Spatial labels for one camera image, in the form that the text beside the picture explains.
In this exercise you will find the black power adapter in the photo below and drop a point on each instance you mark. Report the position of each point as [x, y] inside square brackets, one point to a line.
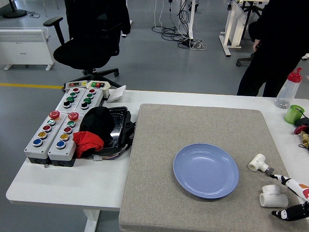
[303, 122]

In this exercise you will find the green plastic cup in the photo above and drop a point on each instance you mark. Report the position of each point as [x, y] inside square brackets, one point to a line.
[290, 116]

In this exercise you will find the blue round plate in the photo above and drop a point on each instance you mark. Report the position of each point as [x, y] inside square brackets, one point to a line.
[205, 174]

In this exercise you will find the white pipe tee metal nut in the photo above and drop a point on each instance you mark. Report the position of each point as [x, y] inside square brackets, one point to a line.
[257, 163]

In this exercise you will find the clear squeeze bottle red cap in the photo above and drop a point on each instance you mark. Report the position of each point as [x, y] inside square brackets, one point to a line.
[288, 91]

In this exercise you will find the grey four-button control box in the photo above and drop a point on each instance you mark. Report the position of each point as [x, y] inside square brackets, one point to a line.
[95, 99]
[60, 106]

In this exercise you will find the white desk frame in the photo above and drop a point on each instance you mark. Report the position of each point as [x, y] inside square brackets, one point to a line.
[231, 29]

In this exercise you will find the small grey switch box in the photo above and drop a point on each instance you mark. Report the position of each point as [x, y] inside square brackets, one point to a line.
[80, 84]

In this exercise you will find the black office chair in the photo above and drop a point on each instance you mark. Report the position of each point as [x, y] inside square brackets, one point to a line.
[79, 53]

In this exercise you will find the white desk leg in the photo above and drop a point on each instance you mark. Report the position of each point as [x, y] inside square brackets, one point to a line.
[192, 19]

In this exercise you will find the black cloth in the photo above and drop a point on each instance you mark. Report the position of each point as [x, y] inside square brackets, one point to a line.
[96, 120]

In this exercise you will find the grey five-button control box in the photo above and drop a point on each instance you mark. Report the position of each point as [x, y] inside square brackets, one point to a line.
[31, 149]
[54, 153]

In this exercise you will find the white desk foot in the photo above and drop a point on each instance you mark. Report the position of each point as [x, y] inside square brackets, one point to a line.
[305, 56]

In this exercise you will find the black jacket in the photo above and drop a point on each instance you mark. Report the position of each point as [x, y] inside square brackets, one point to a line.
[96, 9]

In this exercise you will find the white flat wall switch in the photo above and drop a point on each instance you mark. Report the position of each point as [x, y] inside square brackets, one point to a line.
[117, 93]

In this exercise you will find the grey-brown mat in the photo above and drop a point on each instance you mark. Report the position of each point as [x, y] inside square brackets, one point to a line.
[169, 145]

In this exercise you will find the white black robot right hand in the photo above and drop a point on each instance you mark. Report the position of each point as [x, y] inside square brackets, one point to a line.
[297, 186]

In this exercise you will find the white panel heater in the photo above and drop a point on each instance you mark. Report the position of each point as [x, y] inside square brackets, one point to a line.
[24, 48]

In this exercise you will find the cream green-red switch box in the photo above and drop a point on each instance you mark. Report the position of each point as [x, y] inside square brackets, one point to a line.
[106, 91]

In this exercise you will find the black round stand base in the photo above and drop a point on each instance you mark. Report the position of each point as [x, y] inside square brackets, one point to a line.
[14, 13]

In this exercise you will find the black plastic tray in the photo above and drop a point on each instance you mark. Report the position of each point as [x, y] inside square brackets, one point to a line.
[118, 130]

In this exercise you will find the person in black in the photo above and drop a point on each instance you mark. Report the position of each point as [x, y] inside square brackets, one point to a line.
[277, 36]

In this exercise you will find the red cloth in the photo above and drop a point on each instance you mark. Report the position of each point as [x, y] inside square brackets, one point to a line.
[87, 141]

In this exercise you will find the white table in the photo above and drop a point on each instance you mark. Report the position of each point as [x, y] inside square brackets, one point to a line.
[72, 183]

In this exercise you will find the large white pipe tee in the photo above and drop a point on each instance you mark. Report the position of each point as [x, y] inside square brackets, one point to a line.
[272, 199]

